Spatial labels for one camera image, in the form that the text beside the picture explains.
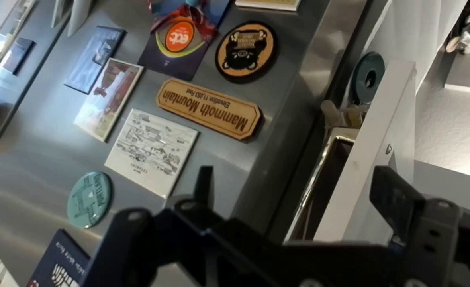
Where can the white sketch tile magnet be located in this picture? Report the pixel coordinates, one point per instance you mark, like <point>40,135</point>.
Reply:
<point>152,153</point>

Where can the red colourful magnet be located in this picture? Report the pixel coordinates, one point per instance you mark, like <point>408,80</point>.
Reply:
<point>184,37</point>

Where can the navy square magnet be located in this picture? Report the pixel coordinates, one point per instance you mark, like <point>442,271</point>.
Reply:
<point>59,263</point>

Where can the landscape picture magnet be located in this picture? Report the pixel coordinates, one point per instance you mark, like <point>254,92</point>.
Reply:
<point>109,97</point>

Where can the blue picture magnet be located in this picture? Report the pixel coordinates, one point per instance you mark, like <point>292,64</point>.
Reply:
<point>93,57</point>

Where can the round black tan magnet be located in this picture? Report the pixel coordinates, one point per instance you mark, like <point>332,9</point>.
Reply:
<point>244,51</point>

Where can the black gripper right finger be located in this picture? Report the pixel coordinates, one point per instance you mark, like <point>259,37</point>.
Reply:
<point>442,244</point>

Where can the white cabinet door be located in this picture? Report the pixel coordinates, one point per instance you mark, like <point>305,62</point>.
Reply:
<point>372,137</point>

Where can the stainless steel refrigerator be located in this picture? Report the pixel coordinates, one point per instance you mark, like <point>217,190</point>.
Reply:
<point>43,159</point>

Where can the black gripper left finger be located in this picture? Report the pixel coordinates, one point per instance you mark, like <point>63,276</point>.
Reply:
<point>192,249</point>

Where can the wooden Mammoth Mountain magnet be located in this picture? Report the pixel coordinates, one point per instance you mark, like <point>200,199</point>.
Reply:
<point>208,108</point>

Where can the teal round magnet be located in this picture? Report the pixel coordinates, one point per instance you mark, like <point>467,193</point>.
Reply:
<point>90,199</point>

